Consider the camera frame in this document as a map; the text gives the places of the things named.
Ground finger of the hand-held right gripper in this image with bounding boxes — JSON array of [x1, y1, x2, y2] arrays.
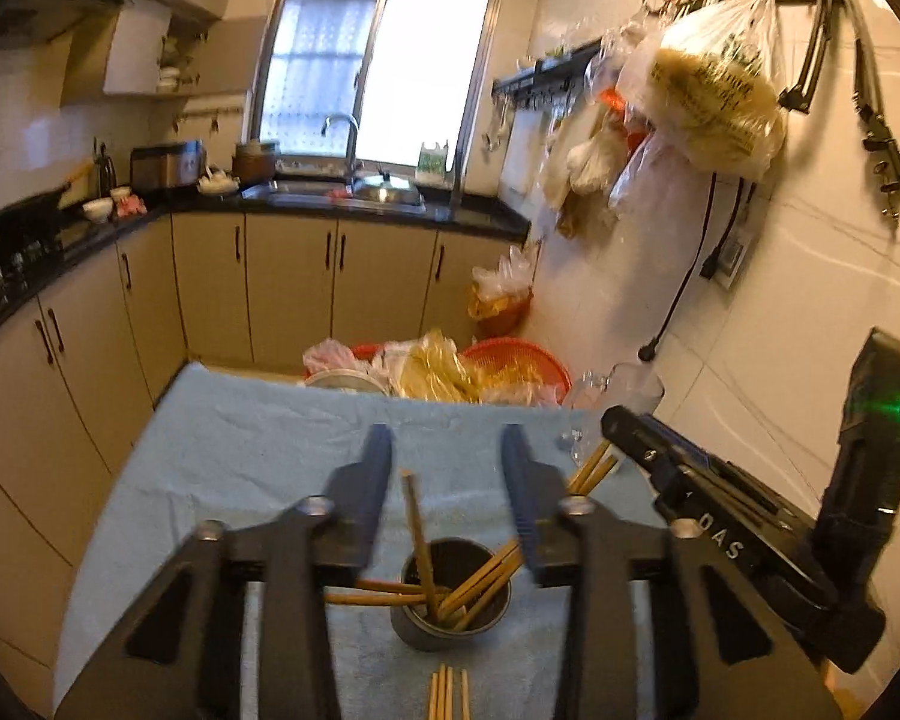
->
[[601, 405, 721, 503]]

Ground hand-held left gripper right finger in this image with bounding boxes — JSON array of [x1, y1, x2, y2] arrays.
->
[[499, 424, 845, 720]]

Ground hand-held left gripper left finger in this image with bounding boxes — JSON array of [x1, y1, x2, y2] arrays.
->
[[56, 424, 395, 720]]

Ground single light wood chopstick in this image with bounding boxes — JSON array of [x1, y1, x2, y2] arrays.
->
[[567, 440, 613, 493], [579, 454, 620, 497]]

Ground bundle of wooden chopsticks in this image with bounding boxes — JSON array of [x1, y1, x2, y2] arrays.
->
[[322, 469, 526, 720]]

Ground dark grey utensil holder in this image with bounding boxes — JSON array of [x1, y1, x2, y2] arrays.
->
[[390, 538, 512, 652]]

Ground clear glass mug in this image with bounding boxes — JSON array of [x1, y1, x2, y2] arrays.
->
[[568, 361, 667, 466]]

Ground light blue table cloth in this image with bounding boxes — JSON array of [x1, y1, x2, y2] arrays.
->
[[52, 362, 672, 720]]

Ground red plastic basket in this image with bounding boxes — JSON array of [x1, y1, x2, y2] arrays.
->
[[456, 337, 573, 407]]

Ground orange bin with plastic bags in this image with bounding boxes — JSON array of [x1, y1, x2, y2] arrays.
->
[[468, 243, 538, 340]]

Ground row of beige kitchen cabinets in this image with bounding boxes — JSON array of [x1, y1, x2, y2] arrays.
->
[[0, 210, 530, 713]]

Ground black kitchen countertop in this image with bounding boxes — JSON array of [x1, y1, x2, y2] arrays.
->
[[0, 181, 532, 355]]

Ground white hanging plastic bags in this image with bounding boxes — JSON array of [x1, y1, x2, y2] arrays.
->
[[540, 22, 670, 239]]

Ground steel pot lid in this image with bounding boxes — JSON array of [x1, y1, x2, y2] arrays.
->
[[351, 172, 419, 206]]

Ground steel kitchen sink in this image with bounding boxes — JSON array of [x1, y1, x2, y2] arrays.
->
[[268, 177, 428, 212]]

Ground white hanging cutting board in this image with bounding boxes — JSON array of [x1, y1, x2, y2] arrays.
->
[[499, 112, 553, 197]]

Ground large hanging yellow-filled plastic bag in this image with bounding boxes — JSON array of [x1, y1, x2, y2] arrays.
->
[[619, 0, 788, 182]]

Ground black hanging tool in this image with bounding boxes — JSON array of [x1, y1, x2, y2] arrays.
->
[[850, 0, 900, 232]]

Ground brown cooking pot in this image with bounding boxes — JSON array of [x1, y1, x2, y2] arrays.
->
[[232, 139, 281, 185]]

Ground steel kitchen faucet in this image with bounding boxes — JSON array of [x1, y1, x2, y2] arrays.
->
[[322, 112, 364, 194]]

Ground steel rice cooker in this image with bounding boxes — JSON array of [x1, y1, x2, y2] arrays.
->
[[130, 140, 208, 193]]

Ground kitchen window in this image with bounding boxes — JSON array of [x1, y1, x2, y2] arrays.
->
[[251, 0, 509, 170]]

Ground black wok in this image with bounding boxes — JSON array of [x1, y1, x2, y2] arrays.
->
[[0, 178, 85, 235]]

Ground black power cable with plug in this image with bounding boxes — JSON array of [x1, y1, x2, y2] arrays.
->
[[639, 171, 755, 362]]

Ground white wall socket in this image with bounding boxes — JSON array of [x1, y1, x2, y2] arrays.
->
[[709, 232, 755, 290]]

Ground black wall shelf rack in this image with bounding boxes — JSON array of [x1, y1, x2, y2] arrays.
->
[[492, 37, 602, 110]]

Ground black wall hook rail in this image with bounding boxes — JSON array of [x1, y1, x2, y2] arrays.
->
[[640, 0, 845, 115]]

